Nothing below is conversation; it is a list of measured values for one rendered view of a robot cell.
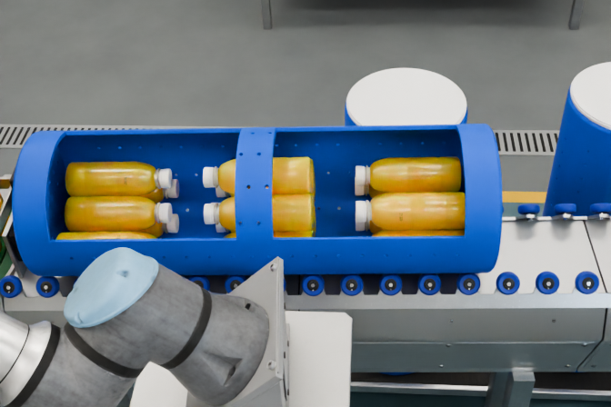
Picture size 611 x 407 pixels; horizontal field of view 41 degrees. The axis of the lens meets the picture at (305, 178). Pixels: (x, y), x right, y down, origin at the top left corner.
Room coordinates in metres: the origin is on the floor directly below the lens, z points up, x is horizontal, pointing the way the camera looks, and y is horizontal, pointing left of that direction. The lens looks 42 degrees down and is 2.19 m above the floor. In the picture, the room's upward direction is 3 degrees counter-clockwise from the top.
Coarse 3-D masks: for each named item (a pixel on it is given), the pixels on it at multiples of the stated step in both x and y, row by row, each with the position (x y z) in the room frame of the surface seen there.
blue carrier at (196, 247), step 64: (192, 128) 1.26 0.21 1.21; (256, 128) 1.23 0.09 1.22; (320, 128) 1.23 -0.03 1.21; (384, 128) 1.22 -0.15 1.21; (448, 128) 1.21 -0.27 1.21; (64, 192) 1.29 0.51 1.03; (192, 192) 1.29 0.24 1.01; (256, 192) 1.07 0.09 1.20; (320, 192) 1.27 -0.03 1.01; (64, 256) 1.05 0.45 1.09; (192, 256) 1.03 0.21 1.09; (256, 256) 1.03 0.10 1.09; (320, 256) 1.02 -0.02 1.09; (384, 256) 1.01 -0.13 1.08; (448, 256) 1.00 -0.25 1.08
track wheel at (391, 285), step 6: (384, 276) 1.05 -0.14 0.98; (390, 276) 1.05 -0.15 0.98; (396, 276) 1.05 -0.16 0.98; (384, 282) 1.05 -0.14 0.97; (390, 282) 1.05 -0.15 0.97; (396, 282) 1.05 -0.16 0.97; (384, 288) 1.04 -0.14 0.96; (390, 288) 1.04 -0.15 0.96; (396, 288) 1.04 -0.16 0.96; (390, 294) 1.03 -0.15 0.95
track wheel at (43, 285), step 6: (42, 276) 1.10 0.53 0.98; (48, 276) 1.10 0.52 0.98; (54, 276) 1.11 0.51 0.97; (36, 282) 1.10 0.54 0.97; (42, 282) 1.09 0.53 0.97; (48, 282) 1.09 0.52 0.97; (54, 282) 1.09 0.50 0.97; (36, 288) 1.09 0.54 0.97; (42, 288) 1.09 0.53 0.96; (48, 288) 1.09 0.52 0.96; (54, 288) 1.08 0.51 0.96; (42, 294) 1.08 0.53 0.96; (48, 294) 1.08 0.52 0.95; (54, 294) 1.08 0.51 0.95
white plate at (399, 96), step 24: (384, 72) 1.66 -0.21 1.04; (408, 72) 1.65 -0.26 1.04; (432, 72) 1.65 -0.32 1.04; (360, 96) 1.56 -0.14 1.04; (384, 96) 1.56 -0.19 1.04; (408, 96) 1.55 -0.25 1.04; (432, 96) 1.55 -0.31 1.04; (456, 96) 1.54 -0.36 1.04; (360, 120) 1.47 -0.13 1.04; (384, 120) 1.47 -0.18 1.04; (408, 120) 1.46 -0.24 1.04; (432, 120) 1.46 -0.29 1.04; (456, 120) 1.45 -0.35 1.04
